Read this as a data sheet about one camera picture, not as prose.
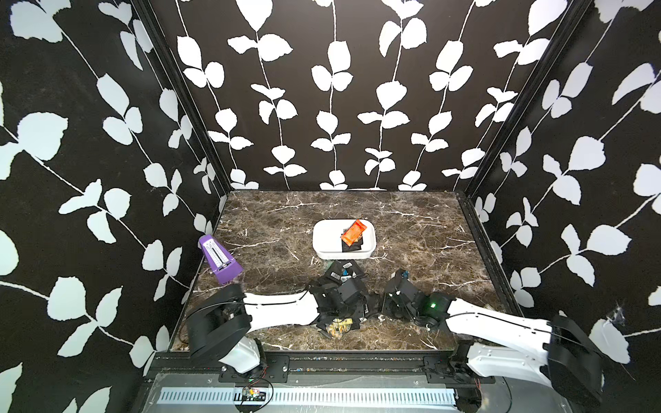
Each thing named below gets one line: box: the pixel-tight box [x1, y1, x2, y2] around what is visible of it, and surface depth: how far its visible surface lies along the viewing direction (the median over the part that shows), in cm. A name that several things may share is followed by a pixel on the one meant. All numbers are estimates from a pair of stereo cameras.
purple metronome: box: [197, 234, 244, 284], surface depth 88 cm
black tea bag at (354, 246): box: [341, 228, 365, 253], surface depth 103 cm
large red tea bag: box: [339, 218, 368, 247], surface depth 103 cm
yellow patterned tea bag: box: [325, 317, 354, 340], surface depth 82 cm
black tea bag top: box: [324, 258, 365, 283], surface depth 97 cm
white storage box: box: [312, 219, 377, 260], surface depth 103 cm
